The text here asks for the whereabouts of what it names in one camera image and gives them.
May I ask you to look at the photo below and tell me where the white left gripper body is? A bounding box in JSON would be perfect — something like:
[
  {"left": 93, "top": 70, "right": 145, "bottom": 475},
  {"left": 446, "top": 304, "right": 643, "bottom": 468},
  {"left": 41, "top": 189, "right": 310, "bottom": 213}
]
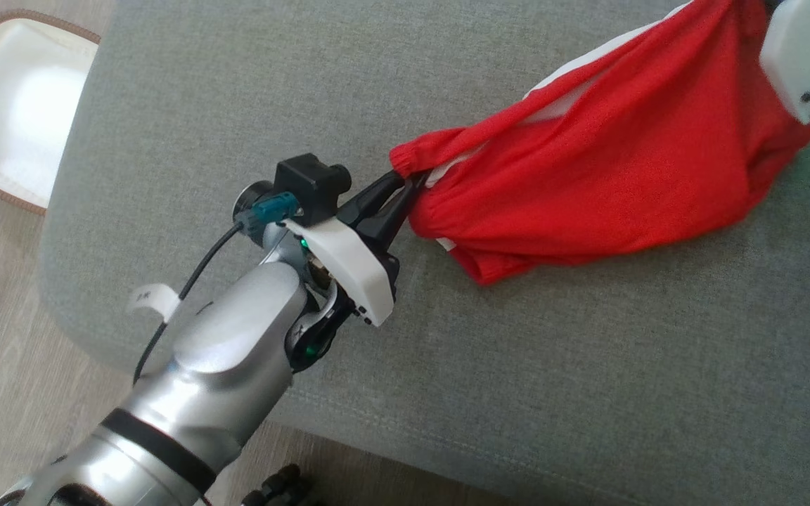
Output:
[{"left": 282, "top": 218, "right": 400, "bottom": 327}]

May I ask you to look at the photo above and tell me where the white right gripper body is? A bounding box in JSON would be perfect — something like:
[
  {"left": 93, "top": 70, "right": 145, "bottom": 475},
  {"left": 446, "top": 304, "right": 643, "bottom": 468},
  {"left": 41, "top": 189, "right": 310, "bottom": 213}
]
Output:
[{"left": 759, "top": 0, "right": 810, "bottom": 125}]

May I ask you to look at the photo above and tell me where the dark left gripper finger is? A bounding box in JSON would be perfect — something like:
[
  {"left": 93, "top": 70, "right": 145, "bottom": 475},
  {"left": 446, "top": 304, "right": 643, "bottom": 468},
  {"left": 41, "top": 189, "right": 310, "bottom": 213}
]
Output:
[
  {"left": 370, "top": 176, "right": 430, "bottom": 247},
  {"left": 338, "top": 171, "right": 406, "bottom": 229}
]

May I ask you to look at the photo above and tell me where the red number 23 jersey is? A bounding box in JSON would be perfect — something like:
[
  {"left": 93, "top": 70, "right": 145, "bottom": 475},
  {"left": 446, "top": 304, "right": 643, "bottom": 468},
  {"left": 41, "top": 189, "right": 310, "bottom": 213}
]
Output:
[{"left": 390, "top": 0, "right": 810, "bottom": 285}]

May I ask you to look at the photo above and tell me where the grey fabric sofa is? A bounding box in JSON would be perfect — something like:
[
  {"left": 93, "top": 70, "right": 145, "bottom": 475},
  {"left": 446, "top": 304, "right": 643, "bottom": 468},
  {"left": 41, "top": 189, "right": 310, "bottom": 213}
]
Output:
[{"left": 38, "top": 0, "right": 810, "bottom": 506}]

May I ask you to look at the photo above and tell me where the white laundry basket brown trim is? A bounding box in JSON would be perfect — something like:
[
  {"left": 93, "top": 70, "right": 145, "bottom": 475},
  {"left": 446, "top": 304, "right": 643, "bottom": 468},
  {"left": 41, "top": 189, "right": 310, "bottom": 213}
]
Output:
[{"left": 0, "top": 9, "right": 102, "bottom": 216}]

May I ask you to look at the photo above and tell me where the teal left cable connector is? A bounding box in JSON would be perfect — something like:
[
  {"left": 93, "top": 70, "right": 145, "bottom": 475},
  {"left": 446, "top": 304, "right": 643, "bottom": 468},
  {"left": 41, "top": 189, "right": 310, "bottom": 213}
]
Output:
[{"left": 250, "top": 192, "right": 300, "bottom": 233}]

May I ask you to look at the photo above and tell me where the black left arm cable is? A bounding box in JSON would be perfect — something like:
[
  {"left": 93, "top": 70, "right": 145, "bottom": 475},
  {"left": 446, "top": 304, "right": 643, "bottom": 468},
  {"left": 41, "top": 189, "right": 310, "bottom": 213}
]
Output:
[{"left": 132, "top": 221, "right": 244, "bottom": 384}]

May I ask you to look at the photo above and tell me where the white left cable label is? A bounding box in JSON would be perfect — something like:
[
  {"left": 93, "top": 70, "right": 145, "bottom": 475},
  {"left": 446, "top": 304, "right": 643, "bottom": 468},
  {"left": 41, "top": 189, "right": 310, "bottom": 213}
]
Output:
[{"left": 126, "top": 283, "right": 181, "bottom": 324}]

